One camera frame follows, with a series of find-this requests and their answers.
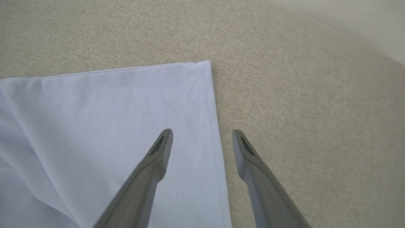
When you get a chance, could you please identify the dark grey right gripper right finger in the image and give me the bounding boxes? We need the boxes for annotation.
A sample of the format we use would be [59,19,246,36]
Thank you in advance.
[232,129,312,228]

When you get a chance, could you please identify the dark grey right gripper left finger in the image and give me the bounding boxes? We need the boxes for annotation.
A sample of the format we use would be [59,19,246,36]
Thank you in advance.
[93,129,173,228]

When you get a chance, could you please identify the light blue and white garment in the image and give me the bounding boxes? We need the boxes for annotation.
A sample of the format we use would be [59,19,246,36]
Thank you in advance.
[0,60,233,228]

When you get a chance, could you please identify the grey-green fabric sofa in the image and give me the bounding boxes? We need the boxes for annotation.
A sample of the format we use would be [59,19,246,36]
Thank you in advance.
[0,0,405,228]

